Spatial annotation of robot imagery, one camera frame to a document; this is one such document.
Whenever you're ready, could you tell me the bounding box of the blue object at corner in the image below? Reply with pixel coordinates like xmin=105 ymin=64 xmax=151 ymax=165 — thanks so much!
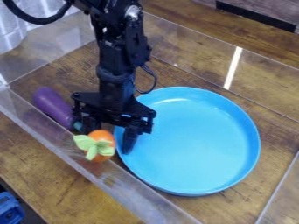
xmin=0 ymin=192 xmax=25 ymax=224

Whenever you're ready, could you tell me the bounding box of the clear acrylic enclosure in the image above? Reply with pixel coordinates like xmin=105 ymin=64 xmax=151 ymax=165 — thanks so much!
xmin=0 ymin=3 xmax=299 ymax=224

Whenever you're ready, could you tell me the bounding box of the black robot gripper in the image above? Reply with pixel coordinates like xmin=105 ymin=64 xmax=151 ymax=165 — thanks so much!
xmin=71 ymin=67 xmax=157 ymax=154

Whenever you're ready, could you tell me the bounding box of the blue plastic plate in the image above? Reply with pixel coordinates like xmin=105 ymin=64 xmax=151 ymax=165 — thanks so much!
xmin=119 ymin=87 xmax=261 ymax=196

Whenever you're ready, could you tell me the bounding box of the purple toy eggplant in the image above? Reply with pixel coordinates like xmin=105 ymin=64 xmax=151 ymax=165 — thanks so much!
xmin=33 ymin=87 xmax=82 ymax=130

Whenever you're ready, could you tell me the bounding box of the orange toy carrot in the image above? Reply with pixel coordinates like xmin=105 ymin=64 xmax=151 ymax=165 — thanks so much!
xmin=73 ymin=129 xmax=117 ymax=162

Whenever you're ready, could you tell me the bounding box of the white patterned curtain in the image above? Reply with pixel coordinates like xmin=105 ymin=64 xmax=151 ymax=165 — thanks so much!
xmin=0 ymin=0 xmax=81 ymax=55

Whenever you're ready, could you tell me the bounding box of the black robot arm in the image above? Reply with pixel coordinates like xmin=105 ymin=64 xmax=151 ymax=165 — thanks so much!
xmin=71 ymin=0 xmax=157 ymax=154

